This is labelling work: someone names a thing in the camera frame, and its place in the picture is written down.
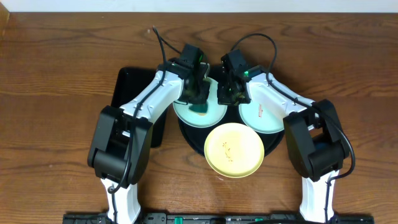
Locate black round tray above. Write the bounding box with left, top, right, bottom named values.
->
left=177, top=63, right=286, bottom=161

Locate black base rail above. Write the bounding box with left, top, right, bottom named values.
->
left=62, top=213, right=375, bottom=224

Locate yellow plate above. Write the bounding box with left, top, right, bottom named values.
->
left=204, top=123, right=265, bottom=179

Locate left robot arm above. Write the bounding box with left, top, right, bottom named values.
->
left=87, top=58, right=210, bottom=223

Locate green scouring sponge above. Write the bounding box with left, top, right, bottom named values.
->
left=188, top=103, right=208, bottom=116

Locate black rectangular tray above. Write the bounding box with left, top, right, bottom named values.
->
left=111, top=67, right=168, bottom=148

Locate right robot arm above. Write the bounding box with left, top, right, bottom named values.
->
left=218, top=63, right=355, bottom=223

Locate light blue plate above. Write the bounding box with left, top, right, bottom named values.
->
left=173, top=77, right=228, bottom=128
left=238, top=101, right=284, bottom=134

